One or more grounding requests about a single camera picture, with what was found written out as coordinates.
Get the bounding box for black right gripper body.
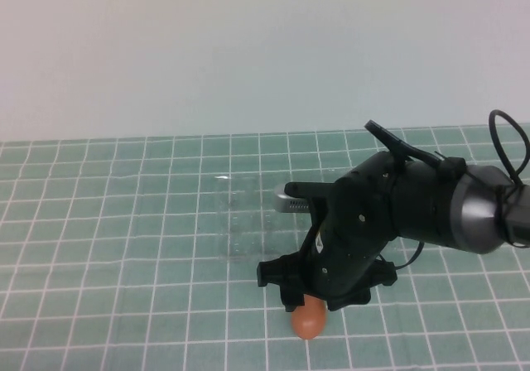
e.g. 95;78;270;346
256;151;406;301

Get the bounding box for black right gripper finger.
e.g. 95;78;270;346
325;290;371;311
281;287;308;313

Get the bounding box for brown egg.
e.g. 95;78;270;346
289;296;326;330

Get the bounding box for transparent plastic egg tray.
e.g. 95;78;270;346
213;174;316;264

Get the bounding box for green checkered tablecloth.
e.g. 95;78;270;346
0;123;530;371

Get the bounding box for thin black cable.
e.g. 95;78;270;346
375;240;424;272

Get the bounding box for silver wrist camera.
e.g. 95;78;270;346
273;182;312;214

